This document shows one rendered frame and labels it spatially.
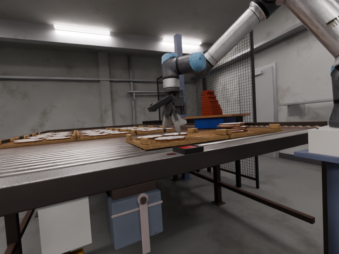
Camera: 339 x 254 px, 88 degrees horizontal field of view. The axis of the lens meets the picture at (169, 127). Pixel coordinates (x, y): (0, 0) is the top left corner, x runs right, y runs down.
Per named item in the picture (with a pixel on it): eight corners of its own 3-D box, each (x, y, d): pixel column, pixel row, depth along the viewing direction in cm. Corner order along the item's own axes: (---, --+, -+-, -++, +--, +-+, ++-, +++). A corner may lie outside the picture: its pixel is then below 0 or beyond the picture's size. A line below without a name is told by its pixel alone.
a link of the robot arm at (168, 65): (174, 50, 73) (157, 54, 77) (176, 76, 73) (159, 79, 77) (182, 55, 80) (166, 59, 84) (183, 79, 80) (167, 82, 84)
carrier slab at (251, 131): (282, 131, 101) (282, 128, 101) (231, 138, 82) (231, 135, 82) (234, 129, 132) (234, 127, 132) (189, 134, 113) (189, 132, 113)
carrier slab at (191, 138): (229, 138, 82) (229, 135, 82) (145, 149, 64) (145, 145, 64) (188, 134, 113) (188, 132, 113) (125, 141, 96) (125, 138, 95)
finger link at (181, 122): (191, 129, 72) (184, 112, 77) (179, 130, 70) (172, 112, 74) (188, 133, 75) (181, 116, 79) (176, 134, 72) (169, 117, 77)
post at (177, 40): (192, 179, 294) (184, 34, 283) (184, 181, 286) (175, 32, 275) (186, 176, 309) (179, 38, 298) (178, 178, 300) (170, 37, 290)
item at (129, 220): (167, 246, 49) (163, 182, 48) (116, 269, 42) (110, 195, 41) (151, 226, 58) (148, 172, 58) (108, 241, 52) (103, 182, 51)
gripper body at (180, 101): (186, 115, 78) (185, 88, 78) (169, 116, 75) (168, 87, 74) (178, 116, 85) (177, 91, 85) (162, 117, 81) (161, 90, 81)
